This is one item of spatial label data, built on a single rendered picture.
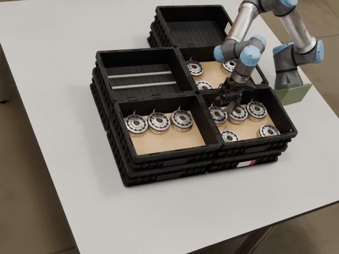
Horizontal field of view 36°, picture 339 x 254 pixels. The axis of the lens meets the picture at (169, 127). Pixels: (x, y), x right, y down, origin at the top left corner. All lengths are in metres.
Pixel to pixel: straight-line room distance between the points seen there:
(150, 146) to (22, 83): 0.69
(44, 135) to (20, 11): 0.82
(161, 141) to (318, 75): 2.36
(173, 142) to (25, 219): 1.02
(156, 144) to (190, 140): 0.16
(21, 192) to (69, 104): 0.73
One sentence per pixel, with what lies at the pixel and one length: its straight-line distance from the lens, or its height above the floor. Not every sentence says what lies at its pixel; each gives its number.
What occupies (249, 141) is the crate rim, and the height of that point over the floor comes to 0.93.
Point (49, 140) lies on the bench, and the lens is 2.30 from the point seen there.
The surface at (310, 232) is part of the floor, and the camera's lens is 3.35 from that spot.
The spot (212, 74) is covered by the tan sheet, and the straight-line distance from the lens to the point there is 2.60.
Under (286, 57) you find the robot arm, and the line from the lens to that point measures 2.77.
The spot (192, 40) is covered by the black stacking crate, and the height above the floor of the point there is 0.83.
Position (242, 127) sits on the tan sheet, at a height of 0.83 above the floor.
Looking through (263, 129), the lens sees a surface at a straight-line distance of 2.43.
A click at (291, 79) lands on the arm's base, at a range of 2.77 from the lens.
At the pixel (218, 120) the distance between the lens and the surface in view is 2.37.
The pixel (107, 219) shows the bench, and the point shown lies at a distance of 2.12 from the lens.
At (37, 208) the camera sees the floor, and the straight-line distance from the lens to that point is 2.92.
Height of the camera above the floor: 2.54
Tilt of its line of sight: 48 degrees down
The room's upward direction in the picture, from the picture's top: 23 degrees clockwise
